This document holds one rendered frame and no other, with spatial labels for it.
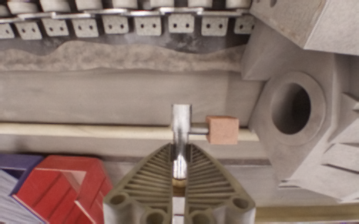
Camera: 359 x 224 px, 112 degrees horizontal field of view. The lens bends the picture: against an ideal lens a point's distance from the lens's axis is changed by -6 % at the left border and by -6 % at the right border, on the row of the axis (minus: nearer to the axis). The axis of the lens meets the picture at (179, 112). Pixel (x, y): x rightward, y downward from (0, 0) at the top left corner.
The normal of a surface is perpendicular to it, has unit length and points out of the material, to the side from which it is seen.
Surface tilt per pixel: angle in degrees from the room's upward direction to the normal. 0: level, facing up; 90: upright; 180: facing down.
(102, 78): 0
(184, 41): 0
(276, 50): 40
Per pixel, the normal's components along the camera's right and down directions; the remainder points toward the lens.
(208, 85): -0.03, 0.51
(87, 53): 0.00, 0.21
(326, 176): -0.36, 0.61
